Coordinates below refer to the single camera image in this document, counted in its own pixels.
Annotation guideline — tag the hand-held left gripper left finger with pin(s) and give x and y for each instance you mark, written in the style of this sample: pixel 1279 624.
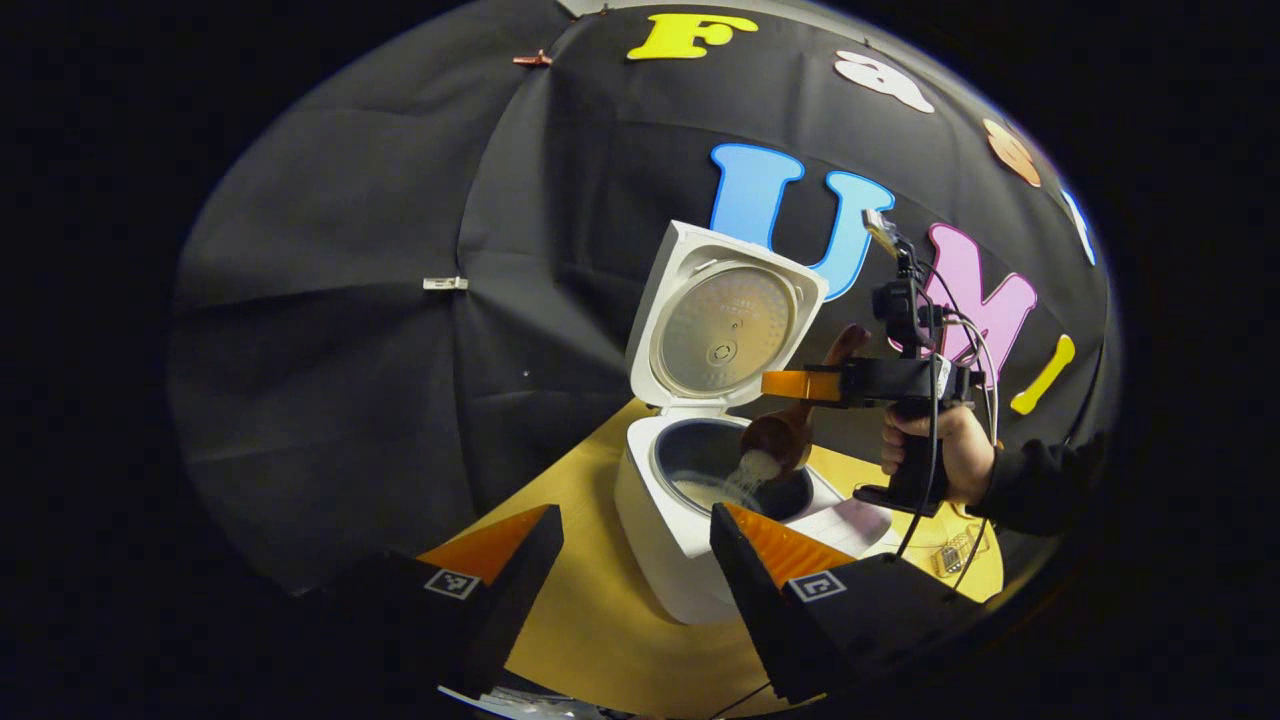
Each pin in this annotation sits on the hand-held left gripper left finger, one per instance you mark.
pixel 510 600

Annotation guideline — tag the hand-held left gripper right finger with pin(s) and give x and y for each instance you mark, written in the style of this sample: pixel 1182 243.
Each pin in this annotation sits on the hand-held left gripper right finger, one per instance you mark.
pixel 750 600

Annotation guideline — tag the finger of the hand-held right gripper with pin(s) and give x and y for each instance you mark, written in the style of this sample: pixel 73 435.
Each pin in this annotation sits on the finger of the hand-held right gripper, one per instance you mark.
pixel 800 385

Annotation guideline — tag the brown wooden spoon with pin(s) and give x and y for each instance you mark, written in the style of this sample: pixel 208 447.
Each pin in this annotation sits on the brown wooden spoon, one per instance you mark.
pixel 780 435

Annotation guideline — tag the white rice cooker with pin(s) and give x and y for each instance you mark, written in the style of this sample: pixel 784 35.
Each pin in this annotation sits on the white rice cooker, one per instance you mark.
pixel 660 530

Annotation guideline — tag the white cloth clip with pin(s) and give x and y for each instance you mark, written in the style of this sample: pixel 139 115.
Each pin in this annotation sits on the white cloth clip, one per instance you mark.
pixel 445 283

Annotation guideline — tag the black backdrop cloth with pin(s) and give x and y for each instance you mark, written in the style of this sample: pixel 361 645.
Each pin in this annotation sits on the black backdrop cloth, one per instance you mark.
pixel 350 300

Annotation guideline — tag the copper cloth clip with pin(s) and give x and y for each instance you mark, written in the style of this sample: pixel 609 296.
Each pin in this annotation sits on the copper cloth clip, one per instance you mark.
pixel 532 58

